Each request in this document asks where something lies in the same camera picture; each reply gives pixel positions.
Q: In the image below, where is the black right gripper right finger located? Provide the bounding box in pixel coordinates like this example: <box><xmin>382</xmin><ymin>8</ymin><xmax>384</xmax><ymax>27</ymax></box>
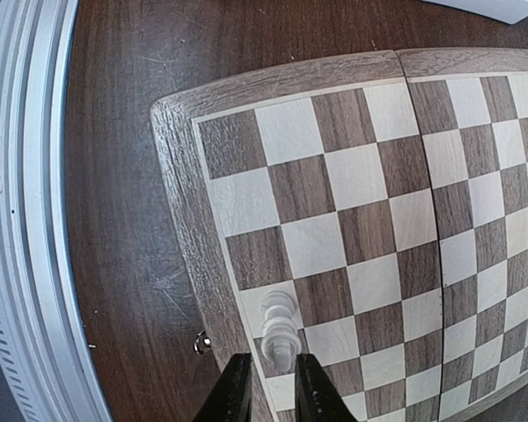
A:
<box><xmin>295</xmin><ymin>353</ymin><xmax>356</xmax><ymax>422</ymax></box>

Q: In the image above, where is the white chess king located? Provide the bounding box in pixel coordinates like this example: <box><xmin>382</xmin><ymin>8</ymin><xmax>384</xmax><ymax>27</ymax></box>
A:
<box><xmin>260</xmin><ymin>291</ymin><xmax>302</xmax><ymax>372</ymax></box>

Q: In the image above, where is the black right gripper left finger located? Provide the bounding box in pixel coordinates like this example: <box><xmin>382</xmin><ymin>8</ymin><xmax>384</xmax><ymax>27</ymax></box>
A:
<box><xmin>193</xmin><ymin>353</ymin><xmax>252</xmax><ymax>422</ymax></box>

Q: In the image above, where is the white compartment tray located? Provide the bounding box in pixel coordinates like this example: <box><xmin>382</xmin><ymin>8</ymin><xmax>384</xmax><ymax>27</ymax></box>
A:
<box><xmin>428</xmin><ymin>0</ymin><xmax>528</xmax><ymax>25</ymax></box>

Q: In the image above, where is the wooden chess board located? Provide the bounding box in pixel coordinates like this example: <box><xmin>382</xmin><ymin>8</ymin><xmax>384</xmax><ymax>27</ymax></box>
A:
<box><xmin>150</xmin><ymin>48</ymin><xmax>528</xmax><ymax>421</ymax></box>

